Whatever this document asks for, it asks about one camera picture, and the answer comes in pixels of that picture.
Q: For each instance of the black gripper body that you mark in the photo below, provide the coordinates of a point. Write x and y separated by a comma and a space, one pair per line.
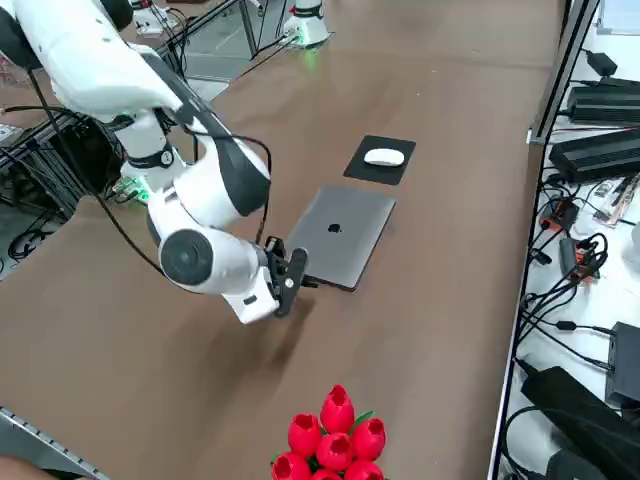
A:
290, 280

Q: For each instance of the white computer mouse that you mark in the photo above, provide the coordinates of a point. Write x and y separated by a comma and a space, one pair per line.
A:
384, 157

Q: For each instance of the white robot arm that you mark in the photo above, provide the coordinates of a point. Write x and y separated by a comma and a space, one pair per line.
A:
100, 60
309, 22

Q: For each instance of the person's forearm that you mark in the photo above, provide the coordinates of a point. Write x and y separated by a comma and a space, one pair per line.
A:
25, 469

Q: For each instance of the grey closed laptop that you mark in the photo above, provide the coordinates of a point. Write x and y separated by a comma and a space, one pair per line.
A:
350, 235

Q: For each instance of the black mouse pad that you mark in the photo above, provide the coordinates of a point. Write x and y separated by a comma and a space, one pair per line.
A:
360, 172

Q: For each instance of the red artificial tulip bouquet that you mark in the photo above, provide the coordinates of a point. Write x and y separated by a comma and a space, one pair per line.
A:
335, 450

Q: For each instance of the slim black adapter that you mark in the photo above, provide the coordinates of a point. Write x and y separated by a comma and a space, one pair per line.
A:
569, 255

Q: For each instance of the black orange usb hub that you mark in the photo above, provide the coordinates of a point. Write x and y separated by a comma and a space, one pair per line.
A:
562, 214

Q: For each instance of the white electronics box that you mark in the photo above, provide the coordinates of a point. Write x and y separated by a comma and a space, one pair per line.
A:
150, 22

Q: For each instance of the orange black connector block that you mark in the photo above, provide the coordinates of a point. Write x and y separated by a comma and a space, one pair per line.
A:
586, 265

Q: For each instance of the large black power brick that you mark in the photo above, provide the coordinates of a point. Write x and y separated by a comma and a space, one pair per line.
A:
575, 405

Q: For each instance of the long black power brick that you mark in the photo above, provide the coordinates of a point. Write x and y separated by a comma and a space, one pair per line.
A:
595, 155

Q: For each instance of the black square box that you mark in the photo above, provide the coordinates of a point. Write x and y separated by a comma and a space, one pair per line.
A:
625, 365

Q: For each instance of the long black ribbed box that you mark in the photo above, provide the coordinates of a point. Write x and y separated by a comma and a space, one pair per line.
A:
605, 105

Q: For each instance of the small black power adapter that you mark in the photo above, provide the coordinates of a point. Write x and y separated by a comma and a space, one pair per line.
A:
601, 62

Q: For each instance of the black metal support frame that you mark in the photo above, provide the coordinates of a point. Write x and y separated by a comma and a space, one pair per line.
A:
50, 160

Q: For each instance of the aluminium table edge rail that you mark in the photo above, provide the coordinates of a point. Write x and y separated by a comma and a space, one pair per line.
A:
50, 437

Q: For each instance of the aluminium frame post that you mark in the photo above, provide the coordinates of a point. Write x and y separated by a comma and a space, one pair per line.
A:
565, 65

